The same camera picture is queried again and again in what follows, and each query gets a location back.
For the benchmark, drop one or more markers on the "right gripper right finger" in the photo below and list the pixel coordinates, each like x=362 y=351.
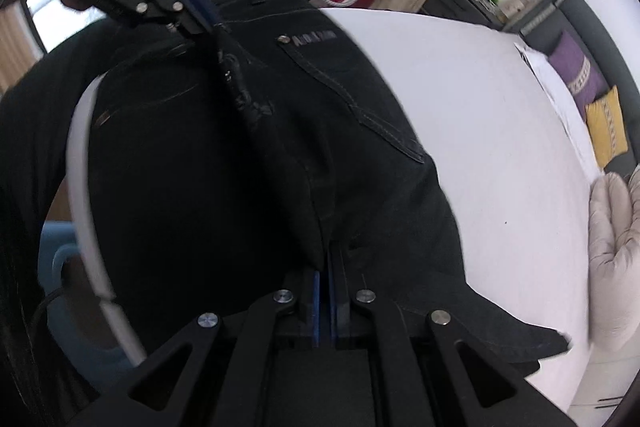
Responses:
x=337 y=300

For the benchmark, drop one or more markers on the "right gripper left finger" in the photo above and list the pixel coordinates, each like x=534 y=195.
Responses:
x=314 y=313

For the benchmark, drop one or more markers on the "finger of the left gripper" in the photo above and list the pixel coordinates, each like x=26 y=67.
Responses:
x=198 y=19

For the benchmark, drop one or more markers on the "black denim pants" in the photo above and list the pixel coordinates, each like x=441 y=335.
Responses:
x=213 y=173

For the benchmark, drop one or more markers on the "dark bedside cabinet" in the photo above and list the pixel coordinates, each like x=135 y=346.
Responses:
x=466 y=11

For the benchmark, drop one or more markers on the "beige puffy pillow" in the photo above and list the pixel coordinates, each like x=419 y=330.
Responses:
x=614 y=260

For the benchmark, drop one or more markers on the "yellow cushion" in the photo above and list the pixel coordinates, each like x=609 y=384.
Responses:
x=606 y=127

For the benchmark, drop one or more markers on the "purple cushion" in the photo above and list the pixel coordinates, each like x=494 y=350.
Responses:
x=580 y=75

